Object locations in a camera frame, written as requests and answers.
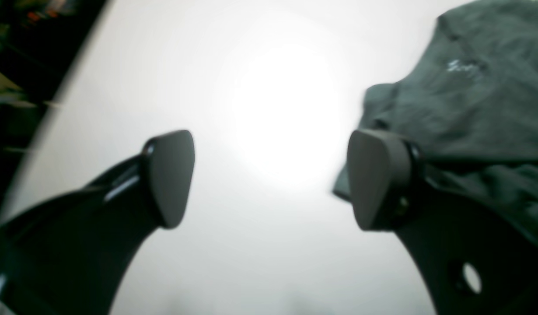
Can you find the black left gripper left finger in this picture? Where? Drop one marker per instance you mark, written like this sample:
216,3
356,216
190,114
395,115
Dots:
68,255

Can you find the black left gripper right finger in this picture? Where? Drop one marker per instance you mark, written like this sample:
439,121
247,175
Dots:
475,256

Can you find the dark grey t-shirt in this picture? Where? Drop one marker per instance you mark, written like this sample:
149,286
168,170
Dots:
471,104

